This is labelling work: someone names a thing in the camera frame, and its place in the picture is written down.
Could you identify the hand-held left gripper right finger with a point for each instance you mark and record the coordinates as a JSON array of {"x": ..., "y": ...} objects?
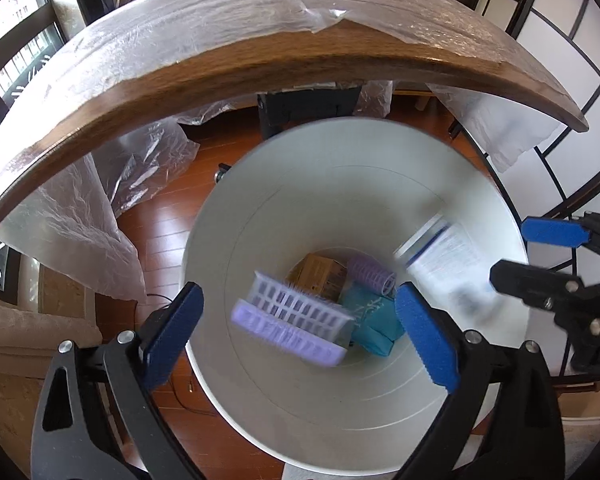
[{"x": 425, "y": 335}]

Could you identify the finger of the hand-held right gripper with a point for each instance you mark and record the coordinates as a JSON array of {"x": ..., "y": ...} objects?
[
  {"x": 535, "y": 282},
  {"x": 550, "y": 231}
]

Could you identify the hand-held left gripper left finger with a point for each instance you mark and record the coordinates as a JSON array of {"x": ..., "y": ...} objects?
[{"x": 172, "y": 335}]

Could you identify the plain white medicine box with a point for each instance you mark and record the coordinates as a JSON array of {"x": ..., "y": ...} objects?
[{"x": 445, "y": 260}]

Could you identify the round purple hair roller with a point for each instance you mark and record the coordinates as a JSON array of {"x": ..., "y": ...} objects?
[{"x": 370, "y": 272}]

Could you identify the small brown cardboard box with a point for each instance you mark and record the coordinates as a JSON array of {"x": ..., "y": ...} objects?
[{"x": 315, "y": 270}]

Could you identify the white trash bin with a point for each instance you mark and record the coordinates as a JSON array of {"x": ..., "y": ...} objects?
[{"x": 305, "y": 410}]

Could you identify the teal plastic packet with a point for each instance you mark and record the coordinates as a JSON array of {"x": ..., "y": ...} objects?
[{"x": 375, "y": 325}]

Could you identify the brown fabric chair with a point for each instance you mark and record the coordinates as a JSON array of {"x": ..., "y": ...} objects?
[{"x": 25, "y": 340}]

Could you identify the black caster wheel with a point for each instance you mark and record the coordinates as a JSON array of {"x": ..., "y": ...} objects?
[{"x": 223, "y": 172}]

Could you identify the black framed paper screen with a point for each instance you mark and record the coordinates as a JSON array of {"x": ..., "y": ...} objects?
[{"x": 555, "y": 35}]

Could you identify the black crate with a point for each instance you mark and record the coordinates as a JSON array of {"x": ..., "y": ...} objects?
[{"x": 305, "y": 107}]

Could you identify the black window railing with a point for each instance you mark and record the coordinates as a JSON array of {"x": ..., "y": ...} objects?
[{"x": 25, "y": 65}]

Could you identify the clear plastic table cover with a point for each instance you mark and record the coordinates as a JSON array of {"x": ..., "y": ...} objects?
[{"x": 205, "y": 20}]

